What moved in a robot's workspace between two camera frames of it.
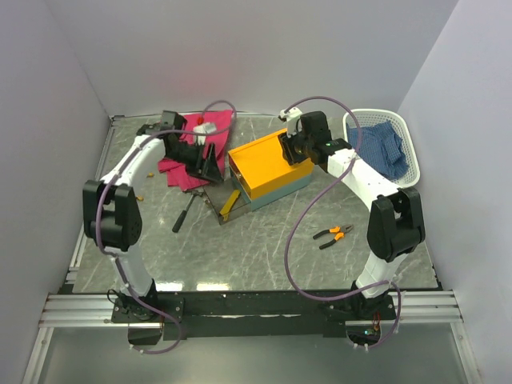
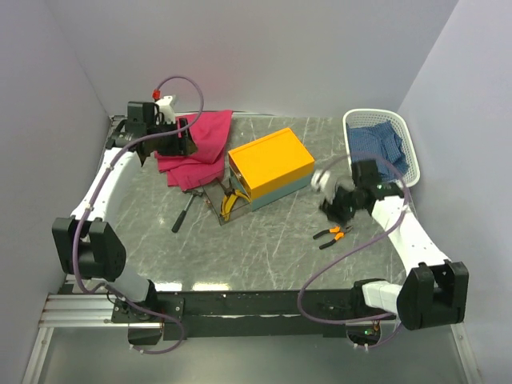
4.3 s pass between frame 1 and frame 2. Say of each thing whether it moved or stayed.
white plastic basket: stayed
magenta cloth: stayed
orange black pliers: stayed
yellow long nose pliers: moved
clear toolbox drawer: stayed
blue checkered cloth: stayed
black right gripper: moved
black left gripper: moved
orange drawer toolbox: stayed
